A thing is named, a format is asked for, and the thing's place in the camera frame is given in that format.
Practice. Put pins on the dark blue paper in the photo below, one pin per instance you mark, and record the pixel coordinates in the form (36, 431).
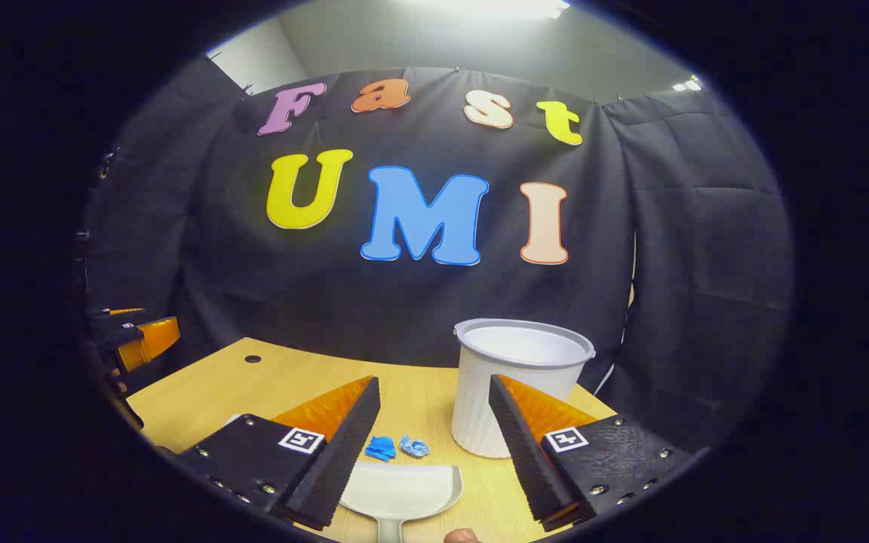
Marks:
(380, 448)

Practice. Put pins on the white ribbed garbage bin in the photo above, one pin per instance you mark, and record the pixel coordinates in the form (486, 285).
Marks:
(480, 400)

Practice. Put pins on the light blue paper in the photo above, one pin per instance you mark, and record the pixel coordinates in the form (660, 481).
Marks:
(414, 446)

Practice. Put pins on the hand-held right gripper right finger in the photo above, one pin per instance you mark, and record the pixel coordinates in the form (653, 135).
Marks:
(525, 460)

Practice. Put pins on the light wooden desktop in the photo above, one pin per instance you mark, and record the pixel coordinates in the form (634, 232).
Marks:
(419, 400)

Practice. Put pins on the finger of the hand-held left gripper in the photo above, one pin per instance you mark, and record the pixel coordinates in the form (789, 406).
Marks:
(149, 339)
(124, 311)

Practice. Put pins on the black backdrop cloth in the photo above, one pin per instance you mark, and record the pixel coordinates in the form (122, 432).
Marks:
(404, 302)

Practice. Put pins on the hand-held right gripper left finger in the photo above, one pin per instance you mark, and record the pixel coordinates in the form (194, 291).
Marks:
(344, 452)

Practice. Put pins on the white plastic dustpan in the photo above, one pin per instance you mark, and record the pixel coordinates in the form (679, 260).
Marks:
(404, 490)

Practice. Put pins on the ceiling light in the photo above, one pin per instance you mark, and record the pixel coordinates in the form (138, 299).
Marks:
(510, 6)

